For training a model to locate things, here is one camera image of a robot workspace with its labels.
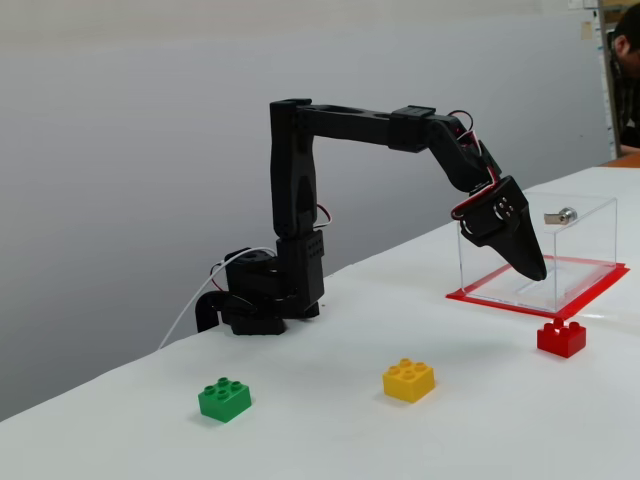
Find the person in dark clothes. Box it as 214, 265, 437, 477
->
610, 2, 640, 151

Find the transparent plastic box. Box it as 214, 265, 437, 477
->
457, 192, 618, 315

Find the red lego brick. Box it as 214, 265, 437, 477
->
536, 316, 588, 359

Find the green lego brick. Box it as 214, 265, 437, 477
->
197, 375, 253, 424

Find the white cable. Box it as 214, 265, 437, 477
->
158, 247, 277, 351

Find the yellow lego brick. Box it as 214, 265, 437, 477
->
382, 357, 436, 404

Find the beige shelf post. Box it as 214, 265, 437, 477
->
597, 0, 617, 161

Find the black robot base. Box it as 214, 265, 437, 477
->
223, 247, 321, 337

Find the silver box lock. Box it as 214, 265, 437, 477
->
543, 206, 579, 226

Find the brown wooden desk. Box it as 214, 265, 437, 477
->
599, 152, 640, 169

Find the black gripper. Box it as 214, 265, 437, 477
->
452, 174, 547, 282

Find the white red gripper servo wire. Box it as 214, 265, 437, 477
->
449, 109, 503, 221

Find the black table clamp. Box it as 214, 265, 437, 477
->
194, 289, 234, 335

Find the red tape frame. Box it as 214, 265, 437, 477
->
445, 254, 631, 323

